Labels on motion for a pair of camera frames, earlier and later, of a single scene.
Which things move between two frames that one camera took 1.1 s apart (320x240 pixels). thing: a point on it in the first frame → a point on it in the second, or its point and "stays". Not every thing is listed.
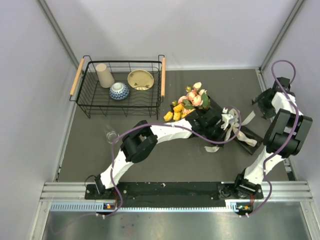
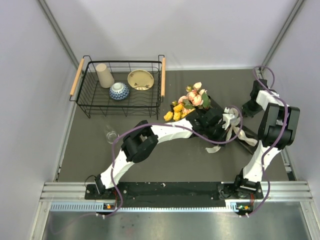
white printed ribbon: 231,133 stays
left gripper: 221,134 stays
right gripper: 267,113 → 246,112
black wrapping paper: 216,125 stays
